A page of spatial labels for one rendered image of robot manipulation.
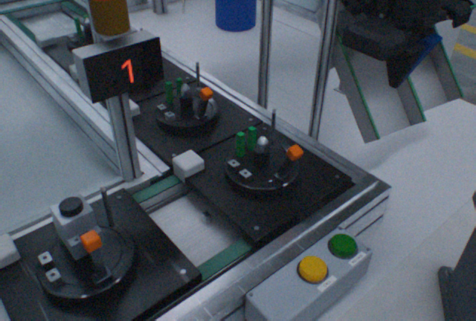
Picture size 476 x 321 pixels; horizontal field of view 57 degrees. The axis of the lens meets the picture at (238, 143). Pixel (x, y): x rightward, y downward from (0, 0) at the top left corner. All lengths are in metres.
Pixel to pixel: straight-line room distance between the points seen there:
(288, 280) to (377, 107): 0.43
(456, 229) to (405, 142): 0.29
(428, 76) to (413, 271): 0.45
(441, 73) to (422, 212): 0.32
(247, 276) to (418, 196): 0.47
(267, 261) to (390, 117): 0.42
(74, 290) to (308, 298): 0.32
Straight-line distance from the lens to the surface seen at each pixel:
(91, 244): 0.59
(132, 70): 0.67
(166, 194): 0.84
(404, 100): 0.97
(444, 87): 1.10
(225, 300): 0.65
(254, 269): 0.69
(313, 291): 0.67
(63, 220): 0.61
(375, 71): 0.96
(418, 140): 1.18
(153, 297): 0.65
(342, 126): 1.17
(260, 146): 0.77
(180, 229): 0.80
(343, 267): 0.70
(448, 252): 0.92
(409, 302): 0.82
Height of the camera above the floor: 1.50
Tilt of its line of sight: 37 degrees down
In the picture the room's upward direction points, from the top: 1 degrees clockwise
